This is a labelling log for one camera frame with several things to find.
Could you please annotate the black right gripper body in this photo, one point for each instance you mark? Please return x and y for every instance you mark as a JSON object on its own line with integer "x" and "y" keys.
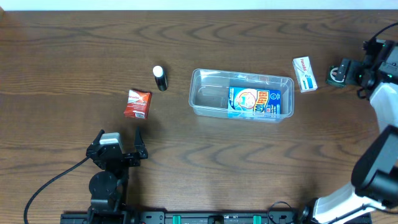
{"x": 343, "y": 72}

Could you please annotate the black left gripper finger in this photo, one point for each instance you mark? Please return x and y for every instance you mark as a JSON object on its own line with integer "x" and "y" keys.
{"x": 138, "y": 142}
{"x": 97, "y": 139}

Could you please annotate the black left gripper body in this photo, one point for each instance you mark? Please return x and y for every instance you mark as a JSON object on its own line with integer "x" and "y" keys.
{"x": 130, "y": 161}

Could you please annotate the green round balm box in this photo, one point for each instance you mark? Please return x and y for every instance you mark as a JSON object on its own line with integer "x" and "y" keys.
{"x": 335, "y": 78}

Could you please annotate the clear plastic container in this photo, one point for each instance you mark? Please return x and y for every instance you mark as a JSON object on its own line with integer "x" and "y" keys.
{"x": 209, "y": 92}

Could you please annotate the blue Cool Fever box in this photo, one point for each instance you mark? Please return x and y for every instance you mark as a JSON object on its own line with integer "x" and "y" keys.
{"x": 251, "y": 103}

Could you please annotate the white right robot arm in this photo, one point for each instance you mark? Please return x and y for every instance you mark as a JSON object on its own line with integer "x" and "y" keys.
{"x": 373, "y": 184}

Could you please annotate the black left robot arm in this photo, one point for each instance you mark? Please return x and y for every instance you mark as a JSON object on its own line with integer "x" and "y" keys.
{"x": 108, "y": 188}

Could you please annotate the red Panadol box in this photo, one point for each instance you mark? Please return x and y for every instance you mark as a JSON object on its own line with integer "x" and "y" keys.
{"x": 138, "y": 104}

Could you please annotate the white Panadol box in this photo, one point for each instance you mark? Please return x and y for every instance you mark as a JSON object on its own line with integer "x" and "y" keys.
{"x": 304, "y": 73}

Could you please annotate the black bottle white cap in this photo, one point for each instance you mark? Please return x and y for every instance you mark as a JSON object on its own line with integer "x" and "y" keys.
{"x": 160, "y": 78}

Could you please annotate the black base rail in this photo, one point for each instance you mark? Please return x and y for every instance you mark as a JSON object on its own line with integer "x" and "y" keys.
{"x": 181, "y": 218}

